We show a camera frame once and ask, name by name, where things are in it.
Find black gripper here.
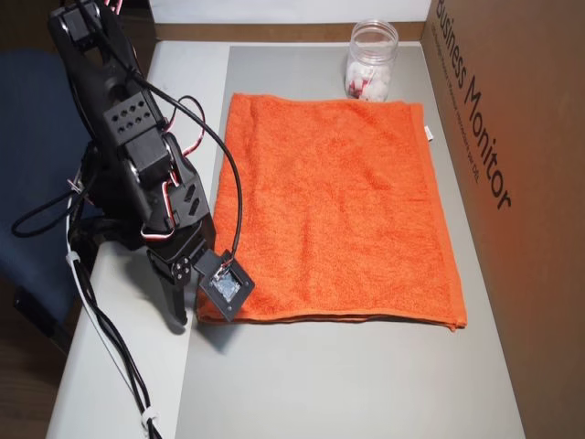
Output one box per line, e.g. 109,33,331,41
143,170,218,336

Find orange terry towel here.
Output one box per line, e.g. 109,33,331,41
195,91,470,333

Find grey table mat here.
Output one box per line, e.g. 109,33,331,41
175,43,527,439

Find blue fabric office chair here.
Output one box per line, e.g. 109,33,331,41
0,48,100,358

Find red white eraser wrapper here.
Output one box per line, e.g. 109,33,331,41
347,75,372,100

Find clear plastic jar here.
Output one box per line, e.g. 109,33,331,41
343,18,399,102

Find brown cardboard monitor box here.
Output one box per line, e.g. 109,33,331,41
422,0,585,439

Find black square wrist camera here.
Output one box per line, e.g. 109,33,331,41
194,248,257,322

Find red white gripper servo wire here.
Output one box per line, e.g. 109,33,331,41
139,180,179,241

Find black camera cable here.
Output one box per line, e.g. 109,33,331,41
90,0,243,262

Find white cable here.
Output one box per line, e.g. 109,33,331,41
66,196,152,422

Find black and white cables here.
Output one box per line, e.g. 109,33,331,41
11,182,165,439

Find red white elbow servo wire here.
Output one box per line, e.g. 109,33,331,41
159,94,206,159

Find red white base wire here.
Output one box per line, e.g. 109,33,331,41
67,176,90,200

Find black chair frame bracket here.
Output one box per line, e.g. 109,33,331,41
11,285,74,358

